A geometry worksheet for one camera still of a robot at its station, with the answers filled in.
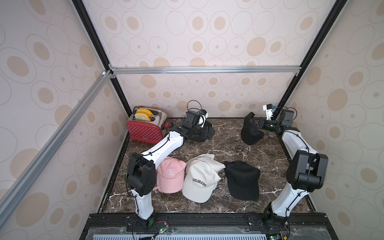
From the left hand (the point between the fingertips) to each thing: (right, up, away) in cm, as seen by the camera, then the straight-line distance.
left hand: (212, 129), depth 84 cm
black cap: (+17, -29, +1) cm, 34 cm away
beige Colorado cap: (-8, -34, -2) cm, 35 cm away
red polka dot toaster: (-39, +3, +9) cm, 40 cm away
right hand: (+22, +5, +5) cm, 23 cm away
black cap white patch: (-9, -3, -11) cm, 14 cm away
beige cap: (-5, -21, -3) cm, 22 cm away
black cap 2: (+23, -3, +6) cm, 24 cm away
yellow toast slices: (-42, +10, +9) cm, 44 cm away
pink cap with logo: (-23, -25, -4) cm, 34 cm away
